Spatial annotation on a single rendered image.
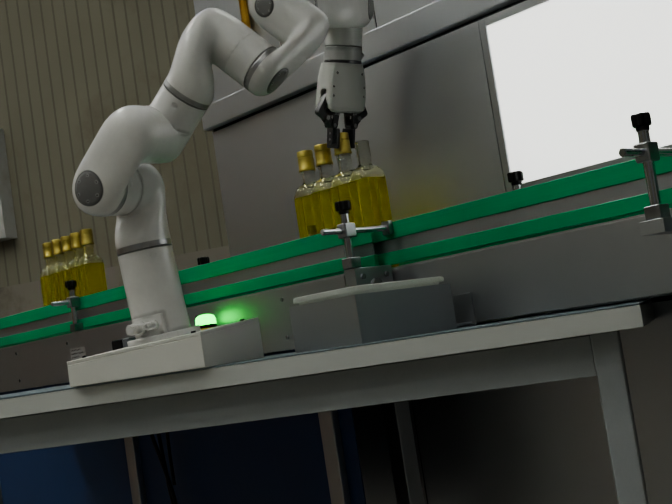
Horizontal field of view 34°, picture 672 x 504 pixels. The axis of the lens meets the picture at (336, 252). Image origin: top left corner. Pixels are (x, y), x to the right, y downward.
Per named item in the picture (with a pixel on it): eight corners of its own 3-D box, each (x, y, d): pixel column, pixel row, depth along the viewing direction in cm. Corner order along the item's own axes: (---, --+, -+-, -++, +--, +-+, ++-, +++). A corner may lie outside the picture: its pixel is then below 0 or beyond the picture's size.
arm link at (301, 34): (243, 49, 205) (305, 96, 202) (187, 52, 186) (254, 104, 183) (287, -27, 199) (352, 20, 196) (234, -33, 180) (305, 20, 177)
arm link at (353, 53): (349, 49, 229) (348, 63, 230) (317, 46, 223) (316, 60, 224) (374, 48, 224) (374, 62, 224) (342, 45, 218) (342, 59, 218)
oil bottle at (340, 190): (381, 272, 223) (365, 168, 225) (361, 274, 219) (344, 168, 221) (362, 276, 227) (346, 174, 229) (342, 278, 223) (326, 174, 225)
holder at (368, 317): (478, 324, 192) (471, 280, 193) (362, 343, 174) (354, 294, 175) (409, 334, 205) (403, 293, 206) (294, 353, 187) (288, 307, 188)
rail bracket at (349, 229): (400, 263, 208) (390, 197, 209) (333, 269, 197) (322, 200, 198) (389, 265, 211) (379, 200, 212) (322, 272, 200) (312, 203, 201)
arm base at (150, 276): (173, 337, 180) (152, 244, 180) (106, 352, 183) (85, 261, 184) (212, 327, 195) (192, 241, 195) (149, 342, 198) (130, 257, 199)
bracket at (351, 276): (399, 300, 207) (393, 263, 207) (362, 305, 200) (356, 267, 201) (386, 303, 209) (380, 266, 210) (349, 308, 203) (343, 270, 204)
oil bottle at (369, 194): (401, 268, 218) (384, 161, 220) (380, 270, 215) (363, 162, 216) (382, 272, 223) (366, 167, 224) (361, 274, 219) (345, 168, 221)
